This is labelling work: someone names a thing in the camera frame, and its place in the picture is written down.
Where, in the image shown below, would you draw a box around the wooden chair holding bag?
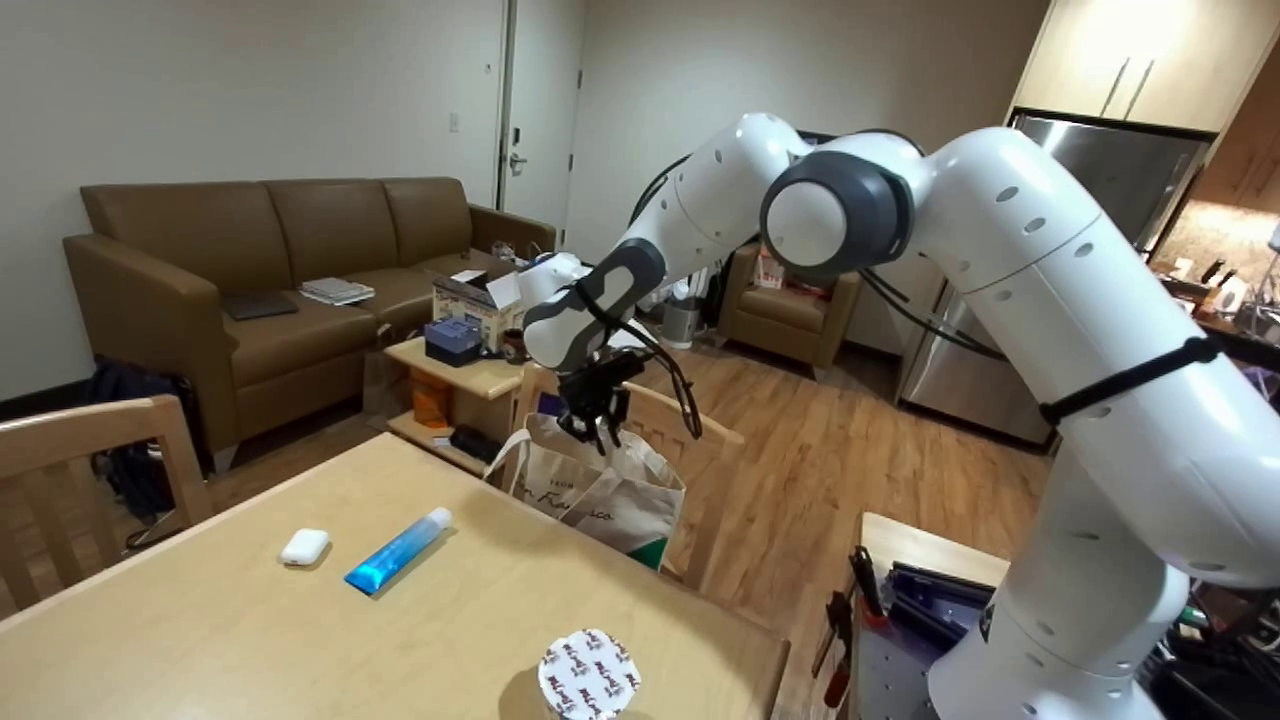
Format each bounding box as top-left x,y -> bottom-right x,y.
511,364 -> 748,593

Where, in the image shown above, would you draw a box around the dark blue box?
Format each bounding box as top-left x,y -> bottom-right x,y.
419,316 -> 488,369

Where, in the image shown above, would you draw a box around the plastic bag on chair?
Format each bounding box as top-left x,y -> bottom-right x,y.
478,412 -> 690,555

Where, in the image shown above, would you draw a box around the blue tube with white cap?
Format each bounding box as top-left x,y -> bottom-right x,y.
341,504 -> 457,601

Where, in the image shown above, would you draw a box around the open cardboard box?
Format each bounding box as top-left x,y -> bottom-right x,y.
427,255 -> 536,357

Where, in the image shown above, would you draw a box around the stack of white papers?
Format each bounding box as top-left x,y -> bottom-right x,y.
297,272 -> 378,313

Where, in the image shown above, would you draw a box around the black camera cable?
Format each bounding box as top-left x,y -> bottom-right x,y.
623,313 -> 706,444

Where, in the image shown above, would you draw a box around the black backpack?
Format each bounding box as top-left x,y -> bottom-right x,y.
86,359 -> 213,524

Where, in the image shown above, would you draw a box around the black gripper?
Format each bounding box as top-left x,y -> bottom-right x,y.
555,339 -> 656,454

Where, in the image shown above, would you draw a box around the beige wall cabinet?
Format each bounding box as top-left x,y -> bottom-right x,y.
1008,0 -> 1280,138

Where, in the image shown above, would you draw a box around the dark blue storage tray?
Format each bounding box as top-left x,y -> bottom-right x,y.
874,555 -> 990,653

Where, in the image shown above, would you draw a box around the brown armchair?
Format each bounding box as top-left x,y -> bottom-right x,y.
714,241 -> 862,377

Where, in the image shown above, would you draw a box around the orange container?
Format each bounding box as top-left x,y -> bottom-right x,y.
409,371 -> 457,434

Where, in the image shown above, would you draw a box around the small side table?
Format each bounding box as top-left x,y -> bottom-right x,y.
847,507 -> 1011,720

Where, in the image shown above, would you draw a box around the wooden chair with slatted back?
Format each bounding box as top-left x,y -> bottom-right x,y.
0,392 -> 213,617

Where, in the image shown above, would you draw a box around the brown leather sofa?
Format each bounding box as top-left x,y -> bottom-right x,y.
58,174 -> 558,472

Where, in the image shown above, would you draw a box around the black and red hand tools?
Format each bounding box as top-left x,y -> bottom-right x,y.
804,542 -> 885,712

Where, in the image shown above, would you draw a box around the stainless steel refrigerator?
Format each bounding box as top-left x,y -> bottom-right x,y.
890,107 -> 1221,454

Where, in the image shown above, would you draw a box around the white earbud case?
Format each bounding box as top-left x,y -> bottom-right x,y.
277,524 -> 334,571

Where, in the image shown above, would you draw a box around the light wooden coffee table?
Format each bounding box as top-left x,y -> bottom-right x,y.
378,332 -> 562,479

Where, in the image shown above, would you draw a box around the kitchen counter with clutter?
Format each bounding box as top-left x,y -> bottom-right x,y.
1152,195 -> 1280,353

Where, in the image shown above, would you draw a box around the dark laptop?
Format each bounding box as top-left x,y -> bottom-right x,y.
221,287 -> 303,326

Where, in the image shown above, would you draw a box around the white door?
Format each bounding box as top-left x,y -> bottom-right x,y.
495,0 -> 586,228

